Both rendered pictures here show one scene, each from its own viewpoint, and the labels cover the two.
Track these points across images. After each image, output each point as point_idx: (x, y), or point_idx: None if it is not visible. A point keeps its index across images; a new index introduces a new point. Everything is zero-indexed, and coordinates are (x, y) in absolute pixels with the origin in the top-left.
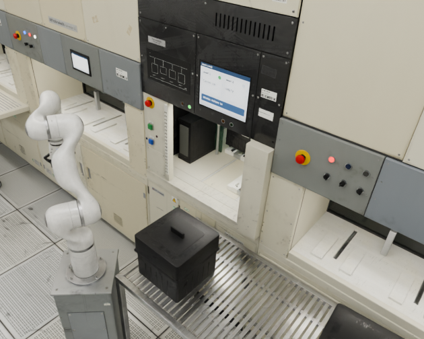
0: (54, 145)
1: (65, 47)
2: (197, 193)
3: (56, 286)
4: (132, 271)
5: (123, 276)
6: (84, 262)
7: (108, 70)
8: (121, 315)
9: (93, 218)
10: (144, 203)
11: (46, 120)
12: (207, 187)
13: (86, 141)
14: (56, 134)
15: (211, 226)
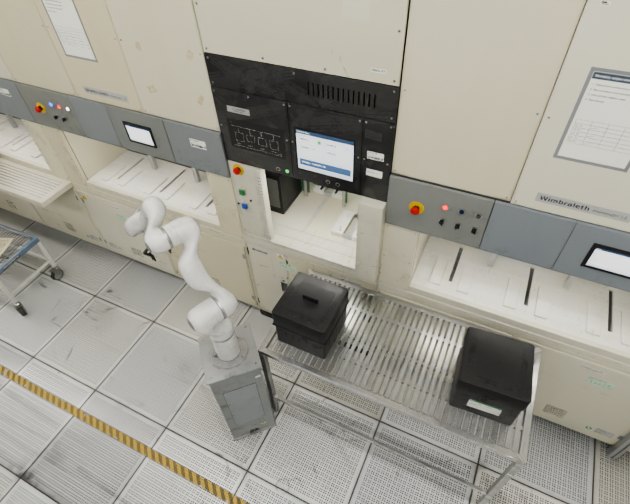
0: None
1: (115, 119)
2: (304, 246)
3: (208, 375)
4: (272, 340)
5: (265, 347)
6: (230, 348)
7: (179, 140)
8: (266, 378)
9: (233, 309)
10: (244, 263)
11: (165, 232)
12: (311, 237)
13: None
14: (177, 243)
15: (326, 275)
